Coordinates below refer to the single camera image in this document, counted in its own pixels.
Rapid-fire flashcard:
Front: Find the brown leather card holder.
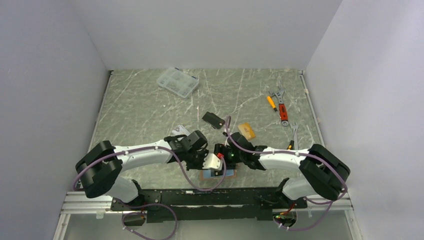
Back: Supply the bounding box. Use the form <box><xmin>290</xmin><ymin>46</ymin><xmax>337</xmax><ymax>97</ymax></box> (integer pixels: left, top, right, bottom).
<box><xmin>199</xmin><ymin>169</ymin><xmax>237</xmax><ymax>181</ymax></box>

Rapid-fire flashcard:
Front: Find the white silver card stack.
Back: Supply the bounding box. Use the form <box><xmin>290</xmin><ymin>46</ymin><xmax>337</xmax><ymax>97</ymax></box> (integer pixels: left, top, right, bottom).
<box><xmin>171</xmin><ymin>125</ymin><xmax>190</xmax><ymax>136</ymax></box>

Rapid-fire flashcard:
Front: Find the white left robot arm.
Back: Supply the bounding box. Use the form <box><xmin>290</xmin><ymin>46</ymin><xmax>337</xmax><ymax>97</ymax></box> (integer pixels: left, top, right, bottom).
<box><xmin>75</xmin><ymin>130</ymin><xmax>209</xmax><ymax>210</ymax></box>

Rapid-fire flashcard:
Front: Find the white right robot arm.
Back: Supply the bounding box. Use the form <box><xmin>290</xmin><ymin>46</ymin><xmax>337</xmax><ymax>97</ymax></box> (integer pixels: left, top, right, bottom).
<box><xmin>214</xmin><ymin>132</ymin><xmax>351</xmax><ymax>208</ymax></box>

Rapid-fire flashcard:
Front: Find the silver combination wrench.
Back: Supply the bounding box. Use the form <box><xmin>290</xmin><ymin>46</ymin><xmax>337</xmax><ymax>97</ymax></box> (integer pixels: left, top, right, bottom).
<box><xmin>287</xmin><ymin>122</ymin><xmax>299</xmax><ymax>150</ymax></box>

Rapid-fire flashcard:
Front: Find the clear plastic organizer box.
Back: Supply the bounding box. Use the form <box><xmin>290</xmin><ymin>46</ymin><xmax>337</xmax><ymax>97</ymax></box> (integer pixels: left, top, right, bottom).
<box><xmin>156</xmin><ymin>67</ymin><xmax>199</xmax><ymax>99</ymax></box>

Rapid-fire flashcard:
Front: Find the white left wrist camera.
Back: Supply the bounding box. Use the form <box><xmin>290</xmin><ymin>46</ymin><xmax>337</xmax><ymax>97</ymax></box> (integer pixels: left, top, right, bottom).
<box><xmin>202</xmin><ymin>153</ymin><xmax>223</xmax><ymax>171</ymax></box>

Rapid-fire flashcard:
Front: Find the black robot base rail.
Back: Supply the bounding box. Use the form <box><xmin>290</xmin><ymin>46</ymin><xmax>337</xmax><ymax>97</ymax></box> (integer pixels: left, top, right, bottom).
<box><xmin>110</xmin><ymin>187</ymin><xmax>308</xmax><ymax>223</ymax></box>

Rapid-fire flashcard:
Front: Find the yellow handled screwdriver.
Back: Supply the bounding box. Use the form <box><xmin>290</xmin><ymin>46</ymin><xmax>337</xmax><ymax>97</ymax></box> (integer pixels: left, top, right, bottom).
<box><xmin>266</xmin><ymin>96</ymin><xmax>278</xmax><ymax>112</ymax></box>

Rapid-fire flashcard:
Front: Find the red handled adjustable wrench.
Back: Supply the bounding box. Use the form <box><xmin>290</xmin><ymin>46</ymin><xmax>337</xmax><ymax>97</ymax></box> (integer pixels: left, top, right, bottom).
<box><xmin>269</xmin><ymin>86</ymin><xmax>289</xmax><ymax>127</ymax></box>

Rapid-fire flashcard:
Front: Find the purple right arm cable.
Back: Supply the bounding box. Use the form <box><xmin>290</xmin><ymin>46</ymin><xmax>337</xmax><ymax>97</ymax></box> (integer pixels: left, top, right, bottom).
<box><xmin>223</xmin><ymin>115</ymin><xmax>348</xmax><ymax>206</ymax></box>

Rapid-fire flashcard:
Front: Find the aluminium frame rail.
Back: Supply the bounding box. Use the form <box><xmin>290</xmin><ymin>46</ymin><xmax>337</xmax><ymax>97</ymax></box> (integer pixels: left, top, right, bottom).
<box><xmin>52</xmin><ymin>191</ymin><xmax>112</xmax><ymax>240</ymax></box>

